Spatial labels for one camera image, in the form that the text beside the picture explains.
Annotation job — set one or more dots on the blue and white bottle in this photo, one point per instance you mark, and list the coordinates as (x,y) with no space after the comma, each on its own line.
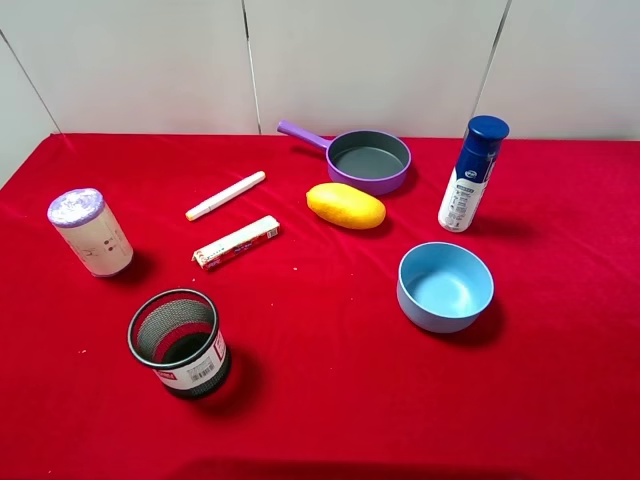
(469,178)

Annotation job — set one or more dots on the yellow mango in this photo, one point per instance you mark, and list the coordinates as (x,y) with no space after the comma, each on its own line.
(345,206)

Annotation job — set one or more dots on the red and white small box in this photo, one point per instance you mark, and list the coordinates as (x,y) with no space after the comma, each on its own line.
(236,243)

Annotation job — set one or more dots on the purple toy frying pan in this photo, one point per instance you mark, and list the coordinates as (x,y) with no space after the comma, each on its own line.
(372,161)

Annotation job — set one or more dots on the white marker pen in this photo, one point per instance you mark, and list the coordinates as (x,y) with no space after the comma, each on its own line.
(224,196)

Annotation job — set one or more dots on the light blue bowl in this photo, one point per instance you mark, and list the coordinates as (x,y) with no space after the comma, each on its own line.
(442,287)

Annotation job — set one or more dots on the red tablecloth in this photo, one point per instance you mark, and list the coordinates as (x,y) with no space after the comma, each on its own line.
(329,379)

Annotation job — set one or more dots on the black mesh pen holder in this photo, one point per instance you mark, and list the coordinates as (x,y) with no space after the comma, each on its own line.
(177,335)

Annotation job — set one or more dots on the purple garbage bag roll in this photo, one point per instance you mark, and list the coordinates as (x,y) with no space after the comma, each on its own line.
(87,224)

